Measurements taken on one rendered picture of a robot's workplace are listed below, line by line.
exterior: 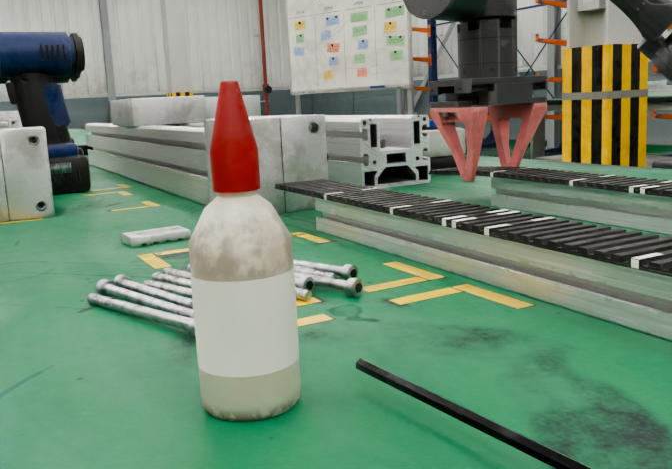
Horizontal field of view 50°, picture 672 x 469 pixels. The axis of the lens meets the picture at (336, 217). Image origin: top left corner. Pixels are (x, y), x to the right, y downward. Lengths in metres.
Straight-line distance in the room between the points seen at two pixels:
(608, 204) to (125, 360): 0.41
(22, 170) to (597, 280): 0.62
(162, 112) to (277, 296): 0.86
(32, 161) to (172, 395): 0.55
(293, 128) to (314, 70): 6.45
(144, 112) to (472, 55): 0.55
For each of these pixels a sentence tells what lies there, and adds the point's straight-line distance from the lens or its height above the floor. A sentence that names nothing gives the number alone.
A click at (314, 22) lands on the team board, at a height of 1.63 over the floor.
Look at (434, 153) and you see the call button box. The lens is 1.01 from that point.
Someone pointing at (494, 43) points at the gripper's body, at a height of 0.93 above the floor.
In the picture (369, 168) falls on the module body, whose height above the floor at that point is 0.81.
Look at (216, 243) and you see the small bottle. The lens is 0.24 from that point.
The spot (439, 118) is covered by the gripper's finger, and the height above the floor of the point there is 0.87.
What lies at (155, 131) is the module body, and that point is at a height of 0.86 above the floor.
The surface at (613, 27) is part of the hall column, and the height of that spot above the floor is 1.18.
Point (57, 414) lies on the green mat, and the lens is 0.29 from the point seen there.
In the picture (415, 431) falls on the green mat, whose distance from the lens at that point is 0.25.
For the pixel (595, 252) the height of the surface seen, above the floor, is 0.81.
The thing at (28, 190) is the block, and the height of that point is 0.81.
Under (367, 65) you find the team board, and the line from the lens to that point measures 6.72.
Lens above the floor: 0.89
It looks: 9 degrees down
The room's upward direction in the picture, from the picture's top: 3 degrees counter-clockwise
